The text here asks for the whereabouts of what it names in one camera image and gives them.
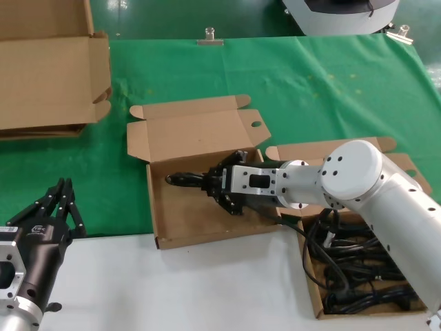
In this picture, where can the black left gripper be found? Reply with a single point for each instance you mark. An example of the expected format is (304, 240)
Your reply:
(41, 262)

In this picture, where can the open brown cardboard box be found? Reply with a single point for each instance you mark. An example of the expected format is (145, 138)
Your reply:
(193, 138)
(299, 151)

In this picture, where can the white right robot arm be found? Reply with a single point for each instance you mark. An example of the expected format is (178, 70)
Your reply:
(351, 169)

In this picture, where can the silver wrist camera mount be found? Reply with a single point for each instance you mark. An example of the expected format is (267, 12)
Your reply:
(241, 179)
(10, 251)

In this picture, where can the green table cloth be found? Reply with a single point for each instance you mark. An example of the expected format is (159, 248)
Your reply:
(310, 103)

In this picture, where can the white wheeled robot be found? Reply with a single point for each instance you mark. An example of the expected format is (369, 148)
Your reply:
(344, 20)

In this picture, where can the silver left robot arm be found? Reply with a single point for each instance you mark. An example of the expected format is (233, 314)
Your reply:
(17, 317)

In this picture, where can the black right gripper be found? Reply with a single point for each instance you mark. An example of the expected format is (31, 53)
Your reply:
(215, 181)

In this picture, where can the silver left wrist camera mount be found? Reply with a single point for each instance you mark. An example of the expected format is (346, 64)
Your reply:
(10, 251)

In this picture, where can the large open cardboard box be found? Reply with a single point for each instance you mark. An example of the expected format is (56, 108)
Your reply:
(44, 79)

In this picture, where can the silver binder clip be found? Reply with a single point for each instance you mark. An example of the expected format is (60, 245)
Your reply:
(401, 36)
(210, 42)

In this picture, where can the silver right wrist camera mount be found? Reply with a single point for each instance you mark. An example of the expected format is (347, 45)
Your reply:
(241, 179)

